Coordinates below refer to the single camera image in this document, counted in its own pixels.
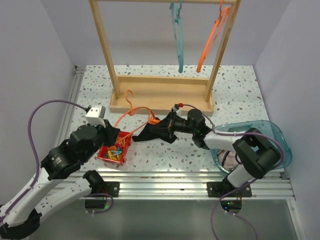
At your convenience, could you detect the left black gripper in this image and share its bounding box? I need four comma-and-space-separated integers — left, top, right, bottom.
82, 118, 121, 163

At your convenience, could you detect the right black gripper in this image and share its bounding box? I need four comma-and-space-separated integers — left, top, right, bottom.
149, 111, 196, 139

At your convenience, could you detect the black underwear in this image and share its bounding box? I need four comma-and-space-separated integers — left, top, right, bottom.
132, 120, 166, 142

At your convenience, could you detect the orange clip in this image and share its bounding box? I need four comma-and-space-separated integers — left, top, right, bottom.
148, 117, 161, 125

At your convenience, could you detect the orange hanger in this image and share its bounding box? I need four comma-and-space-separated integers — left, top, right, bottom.
196, 0, 231, 73
114, 89, 156, 137

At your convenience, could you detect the pink underwear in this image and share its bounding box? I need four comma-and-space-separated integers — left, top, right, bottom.
217, 150, 242, 171

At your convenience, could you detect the teal hanger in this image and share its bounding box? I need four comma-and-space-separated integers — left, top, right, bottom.
169, 0, 184, 73

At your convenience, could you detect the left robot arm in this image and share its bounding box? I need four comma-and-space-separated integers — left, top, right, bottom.
0, 120, 120, 240

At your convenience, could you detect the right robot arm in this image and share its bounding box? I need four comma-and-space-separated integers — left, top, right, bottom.
150, 109, 282, 197

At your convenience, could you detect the red bin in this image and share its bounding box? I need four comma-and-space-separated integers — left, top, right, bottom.
97, 131, 132, 166

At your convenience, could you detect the wooden clothes rack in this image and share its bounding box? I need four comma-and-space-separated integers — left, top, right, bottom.
89, 0, 241, 115

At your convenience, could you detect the blue transparent tray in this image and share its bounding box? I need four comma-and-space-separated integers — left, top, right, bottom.
210, 120, 293, 175

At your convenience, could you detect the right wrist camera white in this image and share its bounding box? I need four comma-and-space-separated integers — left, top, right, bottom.
171, 103, 184, 117

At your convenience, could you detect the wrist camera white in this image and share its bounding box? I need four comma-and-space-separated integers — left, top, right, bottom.
171, 103, 184, 117
85, 105, 106, 127

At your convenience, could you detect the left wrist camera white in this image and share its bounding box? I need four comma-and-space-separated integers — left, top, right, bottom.
85, 105, 106, 127

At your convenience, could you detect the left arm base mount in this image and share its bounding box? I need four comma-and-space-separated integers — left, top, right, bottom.
83, 170, 120, 197

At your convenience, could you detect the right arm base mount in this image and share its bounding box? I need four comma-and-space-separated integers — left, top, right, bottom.
206, 179, 253, 198

